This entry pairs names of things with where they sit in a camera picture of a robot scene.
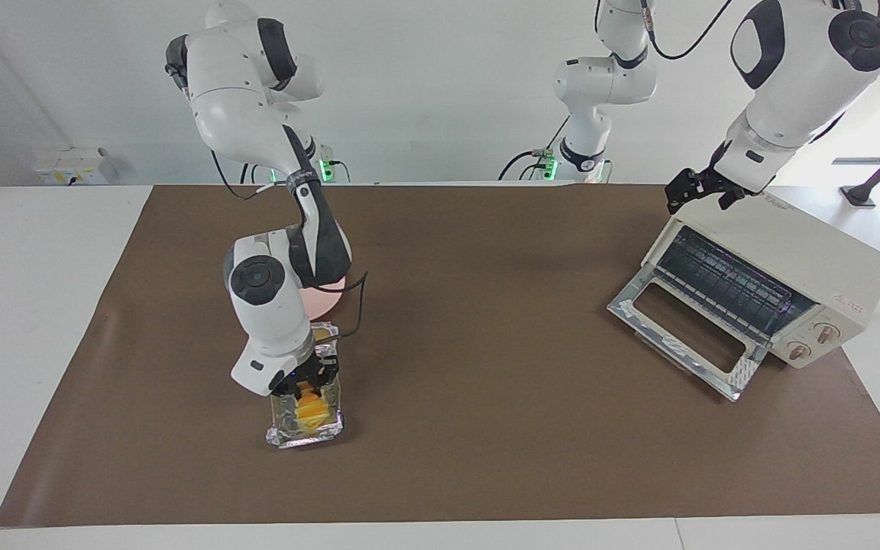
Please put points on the cream toaster oven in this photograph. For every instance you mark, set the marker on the cream toaster oven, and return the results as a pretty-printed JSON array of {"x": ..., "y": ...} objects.
[{"x": 807, "y": 260}]

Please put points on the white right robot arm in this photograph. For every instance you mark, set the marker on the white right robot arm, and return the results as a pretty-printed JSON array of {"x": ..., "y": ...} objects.
[{"x": 257, "y": 114}]

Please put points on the beige oven knob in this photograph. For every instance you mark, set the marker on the beige oven knob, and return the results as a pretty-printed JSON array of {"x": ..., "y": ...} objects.
[
  {"x": 826, "y": 332},
  {"x": 797, "y": 351}
]

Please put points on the pink round plate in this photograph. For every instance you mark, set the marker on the pink round plate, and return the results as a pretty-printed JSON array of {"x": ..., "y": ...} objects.
[{"x": 325, "y": 302}]

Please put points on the white wall socket box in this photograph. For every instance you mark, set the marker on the white wall socket box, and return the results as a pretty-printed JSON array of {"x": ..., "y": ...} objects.
[{"x": 73, "y": 166}]

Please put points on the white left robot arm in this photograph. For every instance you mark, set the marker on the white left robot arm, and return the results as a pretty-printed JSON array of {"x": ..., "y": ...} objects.
[{"x": 799, "y": 84}]

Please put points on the glass oven door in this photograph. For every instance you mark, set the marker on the glass oven door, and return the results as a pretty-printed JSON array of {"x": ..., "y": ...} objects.
[{"x": 684, "y": 336}]

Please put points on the aluminium foil tray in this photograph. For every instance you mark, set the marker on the aluminium foil tray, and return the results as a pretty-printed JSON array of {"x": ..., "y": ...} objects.
[{"x": 310, "y": 435}]

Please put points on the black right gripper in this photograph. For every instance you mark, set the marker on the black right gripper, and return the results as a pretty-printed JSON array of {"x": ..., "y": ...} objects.
[{"x": 310, "y": 368}]

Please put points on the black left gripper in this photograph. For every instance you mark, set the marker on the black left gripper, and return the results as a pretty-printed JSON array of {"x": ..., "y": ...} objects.
[{"x": 715, "y": 183}]

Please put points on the yellow sliced bread loaf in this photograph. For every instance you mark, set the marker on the yellow sliced bread loaf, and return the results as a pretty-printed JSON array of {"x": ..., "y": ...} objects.
[{"x": 310, "y": 412}]

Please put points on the brown table mat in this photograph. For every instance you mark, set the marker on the brown table mat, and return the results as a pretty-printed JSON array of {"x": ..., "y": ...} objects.
[{"x": 486, "y": 428}]

